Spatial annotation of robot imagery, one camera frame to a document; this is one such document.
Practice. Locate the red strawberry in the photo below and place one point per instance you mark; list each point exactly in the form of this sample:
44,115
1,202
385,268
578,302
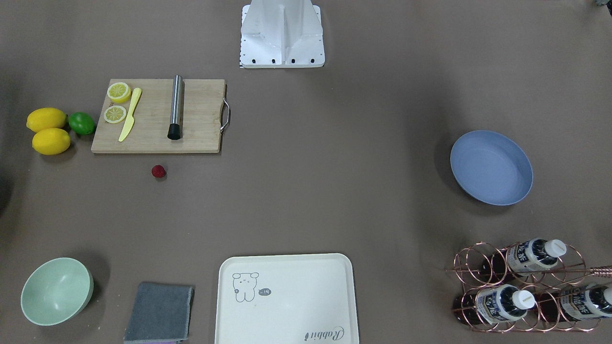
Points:
158,171

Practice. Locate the blue plate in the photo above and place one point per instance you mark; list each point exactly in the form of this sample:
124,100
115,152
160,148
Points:
491,167

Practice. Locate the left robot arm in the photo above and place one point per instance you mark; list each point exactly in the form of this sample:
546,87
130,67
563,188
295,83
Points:
601,2

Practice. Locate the wooden cutting board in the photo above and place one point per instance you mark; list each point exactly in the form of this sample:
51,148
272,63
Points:
201,120

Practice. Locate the cream rabbit tray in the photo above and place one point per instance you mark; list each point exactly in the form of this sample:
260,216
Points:
287,299

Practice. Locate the steel muddler black tip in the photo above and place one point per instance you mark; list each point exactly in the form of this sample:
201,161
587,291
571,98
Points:
177,106

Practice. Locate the yellow plastic knife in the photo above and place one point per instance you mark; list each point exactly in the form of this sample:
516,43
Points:
130,120

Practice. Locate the lower lemon slice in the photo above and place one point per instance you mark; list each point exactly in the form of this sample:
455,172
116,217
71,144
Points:
115,114

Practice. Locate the lemon slice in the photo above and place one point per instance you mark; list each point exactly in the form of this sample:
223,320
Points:
115,114
119,92

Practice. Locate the grey folded cloth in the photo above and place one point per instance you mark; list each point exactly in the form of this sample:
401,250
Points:
160,314

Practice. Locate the upper lemon slice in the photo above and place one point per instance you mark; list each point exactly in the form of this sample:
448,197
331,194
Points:
119,92

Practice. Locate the green lime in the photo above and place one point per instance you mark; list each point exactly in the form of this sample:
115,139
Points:
81,123

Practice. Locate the middle drink bottle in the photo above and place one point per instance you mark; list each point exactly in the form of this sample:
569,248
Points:
490,306

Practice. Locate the top drink bottle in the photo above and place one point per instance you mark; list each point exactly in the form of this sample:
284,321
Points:
522,259

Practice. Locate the lower whole lemon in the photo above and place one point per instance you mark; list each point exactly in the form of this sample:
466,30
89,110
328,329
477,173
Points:
51,141

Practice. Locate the whole lemon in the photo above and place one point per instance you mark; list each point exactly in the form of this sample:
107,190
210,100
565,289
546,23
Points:
46,118
51,141

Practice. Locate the upper whole lemon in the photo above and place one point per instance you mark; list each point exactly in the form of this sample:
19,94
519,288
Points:
46,118

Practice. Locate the mint green bowl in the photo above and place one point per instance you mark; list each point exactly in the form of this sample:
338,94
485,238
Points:
56,292

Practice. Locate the edge drink bottle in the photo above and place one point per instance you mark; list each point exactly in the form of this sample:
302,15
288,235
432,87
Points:
589,302

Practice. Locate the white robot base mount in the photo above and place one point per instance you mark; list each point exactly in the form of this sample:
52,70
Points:
281,34

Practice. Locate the copper wire bottle rack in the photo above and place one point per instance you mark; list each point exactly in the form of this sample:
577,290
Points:
534,286

